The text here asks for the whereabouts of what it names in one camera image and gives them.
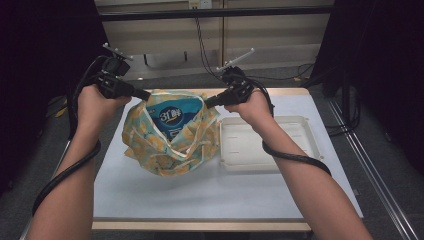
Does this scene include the black metal bar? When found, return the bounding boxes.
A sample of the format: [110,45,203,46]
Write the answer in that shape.
[98,4,336,23]

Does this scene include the thin black wall cable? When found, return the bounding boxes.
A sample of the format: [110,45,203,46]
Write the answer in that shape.
[193,8,316,84]

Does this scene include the black curtain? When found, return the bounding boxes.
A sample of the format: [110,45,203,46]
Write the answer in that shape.
[308,0,424,174]
[0,0,111,198]

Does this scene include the blue snack packet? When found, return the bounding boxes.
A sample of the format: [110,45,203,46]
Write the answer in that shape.
[145,97,205,143]

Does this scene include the metal floor rail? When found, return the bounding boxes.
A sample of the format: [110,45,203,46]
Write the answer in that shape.
[19,138,73,240]
[326,99,419,240]

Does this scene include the black floor cables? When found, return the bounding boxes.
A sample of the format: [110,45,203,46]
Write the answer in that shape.
[324,89,363,138]

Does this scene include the white wall socket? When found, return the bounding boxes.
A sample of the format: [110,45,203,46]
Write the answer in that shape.
[187,0,214,10]

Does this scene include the white plastic tray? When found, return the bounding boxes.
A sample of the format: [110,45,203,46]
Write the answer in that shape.
[218,115,325,174]

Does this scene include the yellow patterned cloth bag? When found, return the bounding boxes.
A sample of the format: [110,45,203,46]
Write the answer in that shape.
[121,89,222,178]

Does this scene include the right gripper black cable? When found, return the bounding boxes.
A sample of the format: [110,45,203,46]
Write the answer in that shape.
[248,79,333,178]

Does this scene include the person's right hand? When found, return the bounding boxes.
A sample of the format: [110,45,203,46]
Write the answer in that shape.
[223,89,276,130]

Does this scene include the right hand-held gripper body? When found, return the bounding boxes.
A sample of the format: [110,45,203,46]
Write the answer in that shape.
[215,48,256,105]

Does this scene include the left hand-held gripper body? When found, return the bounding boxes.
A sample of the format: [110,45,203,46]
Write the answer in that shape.
[96,42,136,100]

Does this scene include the person's left hand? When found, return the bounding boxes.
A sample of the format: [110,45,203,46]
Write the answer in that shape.
[77,83,133,133]

